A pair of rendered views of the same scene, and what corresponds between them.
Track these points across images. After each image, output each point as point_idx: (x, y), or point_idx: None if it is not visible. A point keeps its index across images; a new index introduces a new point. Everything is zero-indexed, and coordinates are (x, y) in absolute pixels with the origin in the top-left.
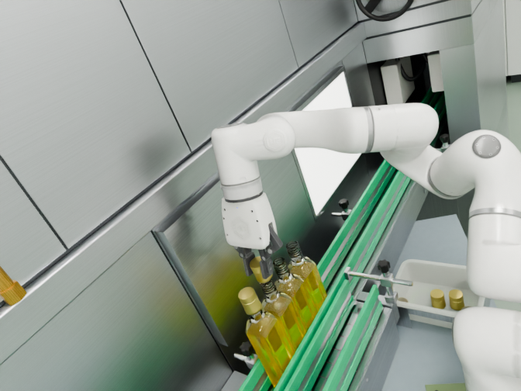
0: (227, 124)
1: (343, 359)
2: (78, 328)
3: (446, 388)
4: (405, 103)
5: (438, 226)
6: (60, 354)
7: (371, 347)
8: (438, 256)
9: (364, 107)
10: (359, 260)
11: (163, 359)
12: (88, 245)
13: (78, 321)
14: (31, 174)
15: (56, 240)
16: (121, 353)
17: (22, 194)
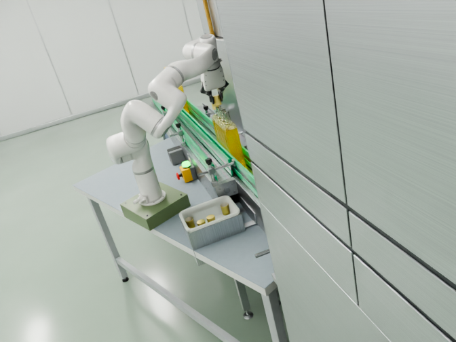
0: (210, 36)
1: (199, 150)
2: (222, 60)
3: (178, 197)
4: (159, 77)
5: (267, 271)
6: (220, 62)
7: (207, 174)
8: (243, 251)
9: (169, 65)
10: (243, 175)
11: (236, 100)
12: (218, 39)
13: (222, 58)
14: (216, 8)
15: (219, 31)
16: (229, 81)
17: (215, 12)
